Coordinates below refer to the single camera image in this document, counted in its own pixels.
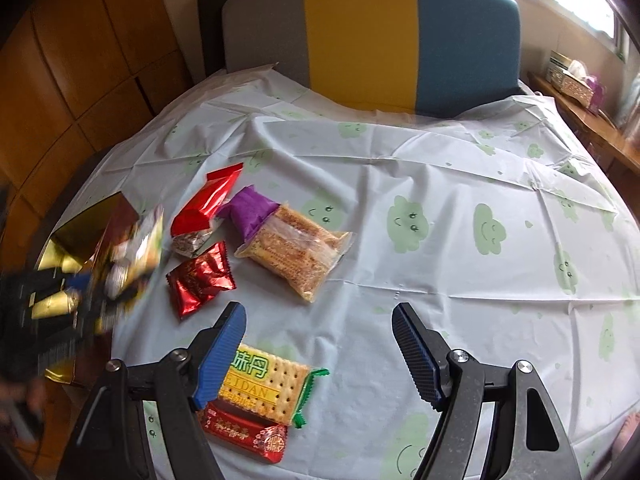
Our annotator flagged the brown silver snack packet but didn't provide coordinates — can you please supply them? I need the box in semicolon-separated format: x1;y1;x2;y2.
91;205;164;334

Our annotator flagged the long red gold packet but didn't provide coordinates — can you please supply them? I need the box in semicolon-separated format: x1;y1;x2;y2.
198;401;288;464

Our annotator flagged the purple snack packet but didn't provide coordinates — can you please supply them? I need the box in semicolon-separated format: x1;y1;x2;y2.
216;185;280;243

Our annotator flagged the clear rice cracker packet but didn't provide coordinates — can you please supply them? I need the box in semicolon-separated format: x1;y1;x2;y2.
234;203;354;302

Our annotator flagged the person's right hand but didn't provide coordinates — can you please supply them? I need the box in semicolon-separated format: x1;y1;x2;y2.
612;412;640;460

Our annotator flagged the maroon gold gift box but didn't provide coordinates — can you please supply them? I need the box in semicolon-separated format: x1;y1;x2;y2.
36;192;139;387

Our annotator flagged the crinkled red candy packet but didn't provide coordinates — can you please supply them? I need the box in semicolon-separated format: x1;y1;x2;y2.
166;240;236;320

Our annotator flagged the small clear nougat packet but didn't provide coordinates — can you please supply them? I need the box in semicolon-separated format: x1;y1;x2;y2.
171;229;215;258

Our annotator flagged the green edged biscuit packet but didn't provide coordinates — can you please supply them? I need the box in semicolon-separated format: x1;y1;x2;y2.
218;344;330;429

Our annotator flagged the red flat snack packet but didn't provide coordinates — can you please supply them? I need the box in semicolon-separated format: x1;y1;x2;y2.
170;162;243;237

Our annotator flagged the cloud print tablecloth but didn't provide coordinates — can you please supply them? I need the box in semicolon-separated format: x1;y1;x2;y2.
64;70;639;479

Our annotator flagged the wooden side shelf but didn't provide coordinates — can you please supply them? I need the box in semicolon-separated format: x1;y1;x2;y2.
527;72;640;177

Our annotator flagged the patterned tissue box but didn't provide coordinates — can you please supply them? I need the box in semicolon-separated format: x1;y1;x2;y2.
546;50;605;115

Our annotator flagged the grey yellow blue chair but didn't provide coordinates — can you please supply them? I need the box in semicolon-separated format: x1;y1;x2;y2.
222;0;521;118

